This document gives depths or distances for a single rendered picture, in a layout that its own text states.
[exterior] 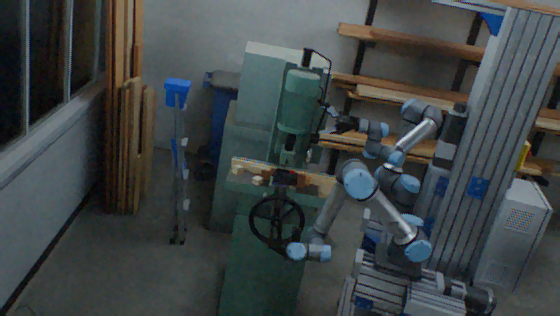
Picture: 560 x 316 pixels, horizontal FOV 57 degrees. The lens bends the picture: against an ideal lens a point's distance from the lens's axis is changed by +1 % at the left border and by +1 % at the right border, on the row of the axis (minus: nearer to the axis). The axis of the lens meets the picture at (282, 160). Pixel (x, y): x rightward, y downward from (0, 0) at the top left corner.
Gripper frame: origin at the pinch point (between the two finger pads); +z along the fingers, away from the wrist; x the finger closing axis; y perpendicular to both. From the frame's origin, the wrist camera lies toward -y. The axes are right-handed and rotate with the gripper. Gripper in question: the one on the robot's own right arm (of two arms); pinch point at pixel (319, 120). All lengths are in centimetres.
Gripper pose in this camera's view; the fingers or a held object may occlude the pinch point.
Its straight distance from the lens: 266.9
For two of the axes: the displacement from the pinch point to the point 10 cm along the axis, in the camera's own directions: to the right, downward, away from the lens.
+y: 1.1, -4.0, -9.1
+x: -1.6, 9.0, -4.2
